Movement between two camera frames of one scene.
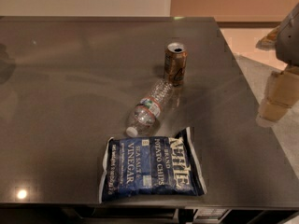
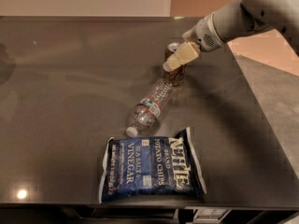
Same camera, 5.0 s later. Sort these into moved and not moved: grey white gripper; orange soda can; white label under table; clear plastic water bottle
Moved: grey white gripper
Not moved: orange soda can; white label under table; clear plastic water bottle
